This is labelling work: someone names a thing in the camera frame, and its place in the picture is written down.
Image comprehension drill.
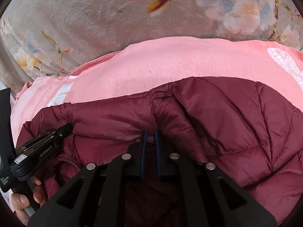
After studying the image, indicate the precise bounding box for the maroon puffer jacket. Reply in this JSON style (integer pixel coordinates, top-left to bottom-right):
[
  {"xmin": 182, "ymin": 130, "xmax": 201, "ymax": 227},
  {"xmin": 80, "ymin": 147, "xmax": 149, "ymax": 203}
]
[{"xmin": 16, "ymin": 77, "xmax": 302, "ymax": 224}]

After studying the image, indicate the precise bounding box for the person's left hand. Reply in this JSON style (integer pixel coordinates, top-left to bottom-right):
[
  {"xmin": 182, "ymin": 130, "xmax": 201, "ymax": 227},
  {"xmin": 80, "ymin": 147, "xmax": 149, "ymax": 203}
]
[{"xmin": 11, "ymin": 175, "xmax": 47, "ymax": 226}]

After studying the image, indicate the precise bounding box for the pink printed blanket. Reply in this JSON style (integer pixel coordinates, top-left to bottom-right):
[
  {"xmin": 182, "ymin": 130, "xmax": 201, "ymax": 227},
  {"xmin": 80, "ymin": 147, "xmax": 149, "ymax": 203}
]
[{"xmin": 11, "ymin": 36, "xmax": 302, "ymax": 140}]

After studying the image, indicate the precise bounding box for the grey floral bedsheet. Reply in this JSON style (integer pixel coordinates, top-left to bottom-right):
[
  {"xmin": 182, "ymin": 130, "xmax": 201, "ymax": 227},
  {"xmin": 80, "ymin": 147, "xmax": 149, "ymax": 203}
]
[{"xmin": 1, "ymin": 0, "xmax": 302, "ymax": 93}]

